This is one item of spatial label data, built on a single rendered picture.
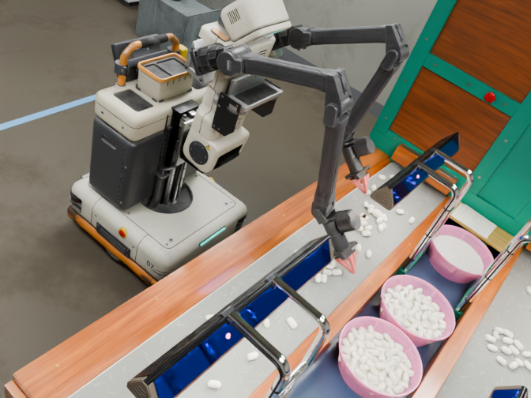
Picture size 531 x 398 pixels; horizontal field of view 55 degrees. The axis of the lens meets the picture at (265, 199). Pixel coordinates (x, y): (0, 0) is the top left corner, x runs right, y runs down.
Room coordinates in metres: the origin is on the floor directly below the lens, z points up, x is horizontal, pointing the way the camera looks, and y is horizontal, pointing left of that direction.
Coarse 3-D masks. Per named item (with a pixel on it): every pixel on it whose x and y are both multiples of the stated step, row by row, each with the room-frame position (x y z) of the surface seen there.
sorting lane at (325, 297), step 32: (352, 192) 1.77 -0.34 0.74; (416, 192) 1.95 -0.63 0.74; (320, 224) 1.49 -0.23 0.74; (416, 224) 1.72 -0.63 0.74; (288, 256) 1.27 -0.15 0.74; (384, 256) 1.45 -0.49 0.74; (224, 288) 1.03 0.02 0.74; (320, 288) 1.18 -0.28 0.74; (352, 288) 1.23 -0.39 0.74; (192, 320) 0.88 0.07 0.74; (160, 352) 0.75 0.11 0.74; (288, 352) 0.89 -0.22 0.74; (96, 384) 0.61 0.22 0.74; (192, 384) 0.70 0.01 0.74; (224, 384) 0.73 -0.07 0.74; (256, 384) 0.76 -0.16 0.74
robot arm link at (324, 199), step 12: (336, 108) 1.33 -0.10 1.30; (324, 120) 1.33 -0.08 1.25; (336, 120) 1.33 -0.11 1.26; (336, 132) 1.35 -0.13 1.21; (324, 144) 1.36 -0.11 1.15; (336, 144) 1.35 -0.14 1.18; (324, 156) 1.35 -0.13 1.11; (336, 156) 1.35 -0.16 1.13; (324, 168) 1.35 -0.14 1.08; (336, 168) 1.35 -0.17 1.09; (324, 180) 1.35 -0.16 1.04; (336, 180) 1.37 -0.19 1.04; (324, 192) 1.34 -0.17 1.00; (312, 204) 1.34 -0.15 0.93; (324, 204) 1.33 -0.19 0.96
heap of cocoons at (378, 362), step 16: (352, 336) 1.03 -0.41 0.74; (368, 336) 1.06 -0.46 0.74; (384, 336) 1.08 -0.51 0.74; (352, 352) 0.97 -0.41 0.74; (368, 352) 1.00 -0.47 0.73; (384, 352) 1.02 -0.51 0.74; (400, 352) 1.04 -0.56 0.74; (352, 368) 0.92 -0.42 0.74; (368, 368) 0.94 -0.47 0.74; (384, 368) 0.96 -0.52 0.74; (400, 368) 0.99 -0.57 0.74; (368, 384) 0.90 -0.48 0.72; (384, 384) 0.90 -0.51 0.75; (400, 384) 0.93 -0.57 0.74
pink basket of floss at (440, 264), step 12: (444, 228) 1.74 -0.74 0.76; (456, 228) 1.76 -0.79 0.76; (432, 240) 1.61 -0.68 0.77; (468, 240) 1.74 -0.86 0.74; (480, 240) 1.73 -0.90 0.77; (432, 252) 1.59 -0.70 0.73; (480, 252) 1.69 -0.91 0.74; (432, 264) 1.58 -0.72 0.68; (444, 264) 1.53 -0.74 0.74; (444, 276) 1.54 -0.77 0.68; (456, 276) 1.52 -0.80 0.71; (468, 276) 1.51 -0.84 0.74
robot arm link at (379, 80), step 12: (384, 60) 1.72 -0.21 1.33; (396, 60) 1.72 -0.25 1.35; (384, 72) 1.74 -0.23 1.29; (372, 84) 1.75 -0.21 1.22; (384, 84) 1.75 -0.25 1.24; (360, 96) 1.76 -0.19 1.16; (372, 96) 1.74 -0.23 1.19; (360, 108) 1.75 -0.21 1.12; (348, 120) 1.75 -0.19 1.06; (360, 120) 1.75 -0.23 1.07; (348, 132) 1.74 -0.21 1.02
